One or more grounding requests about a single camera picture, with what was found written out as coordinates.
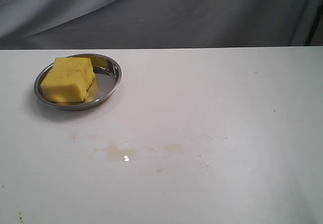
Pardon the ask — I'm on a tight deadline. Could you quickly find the yellow sponge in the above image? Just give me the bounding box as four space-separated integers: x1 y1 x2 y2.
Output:
40 57 95 103

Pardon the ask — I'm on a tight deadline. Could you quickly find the amber liquid spill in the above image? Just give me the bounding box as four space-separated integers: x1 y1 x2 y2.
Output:
65 131 198 175

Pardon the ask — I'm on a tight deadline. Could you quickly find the round stainless steel dish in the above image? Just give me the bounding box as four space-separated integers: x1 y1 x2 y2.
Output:
34 53 122 111

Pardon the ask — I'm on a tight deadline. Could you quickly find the grey backdrop cloth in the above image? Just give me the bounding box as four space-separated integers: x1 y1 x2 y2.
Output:
1 0 322 49

